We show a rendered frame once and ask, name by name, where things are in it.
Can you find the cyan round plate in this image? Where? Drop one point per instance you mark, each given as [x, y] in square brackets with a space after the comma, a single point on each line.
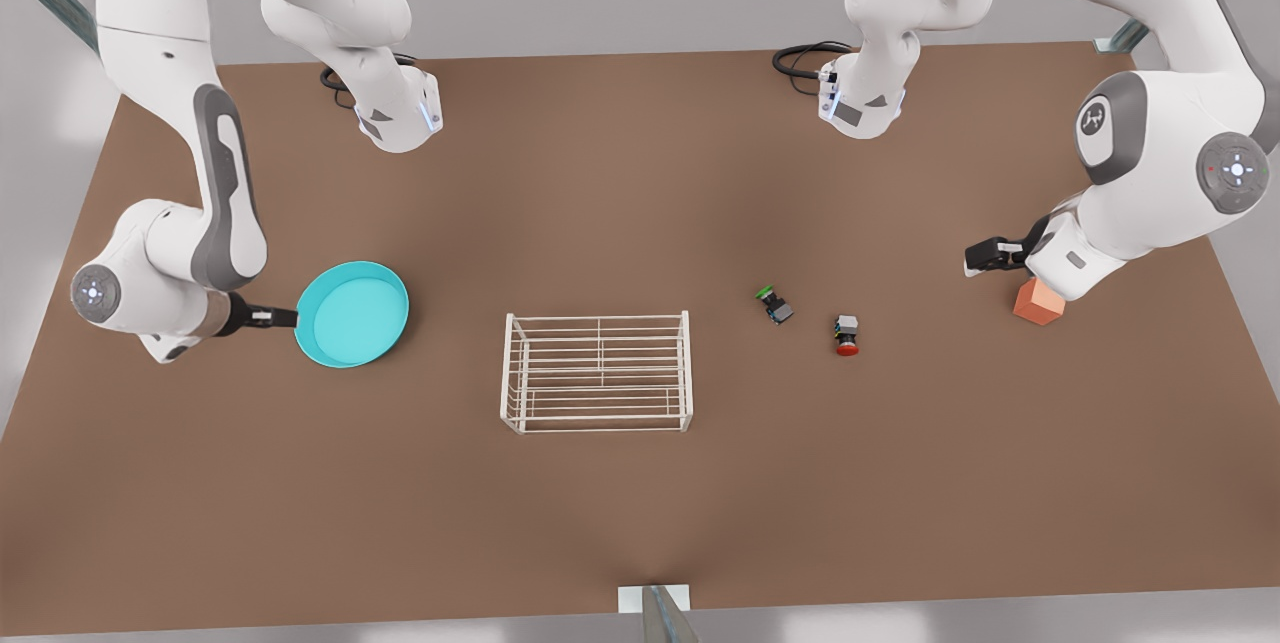
[352, 315]

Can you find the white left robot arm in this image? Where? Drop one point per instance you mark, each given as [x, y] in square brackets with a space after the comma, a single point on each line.
[1160, 133]

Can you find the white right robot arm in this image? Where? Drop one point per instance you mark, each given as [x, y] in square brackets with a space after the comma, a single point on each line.
[160, 53]

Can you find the orange cube block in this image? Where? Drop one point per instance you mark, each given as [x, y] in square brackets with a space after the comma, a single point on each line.
[1036, 306]

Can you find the red button switch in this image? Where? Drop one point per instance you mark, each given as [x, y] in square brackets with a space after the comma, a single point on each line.
[847, 335]

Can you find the green button switch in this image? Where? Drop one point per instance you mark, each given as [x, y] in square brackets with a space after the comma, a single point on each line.
[778, 309]

